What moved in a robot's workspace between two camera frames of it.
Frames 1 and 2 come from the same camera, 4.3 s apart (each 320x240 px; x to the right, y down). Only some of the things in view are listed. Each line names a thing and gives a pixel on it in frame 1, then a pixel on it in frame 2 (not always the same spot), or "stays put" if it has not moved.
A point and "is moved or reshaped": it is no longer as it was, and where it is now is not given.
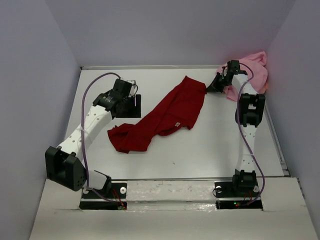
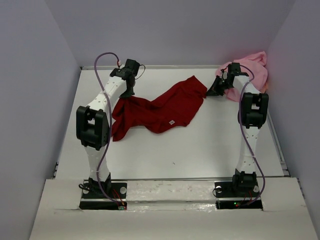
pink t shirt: x=254 y=66 stays put
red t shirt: x=179 y=109 is moved or reshaped
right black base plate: x=227 y=198 stays put
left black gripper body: x=129 y=110 to x=129 y=93
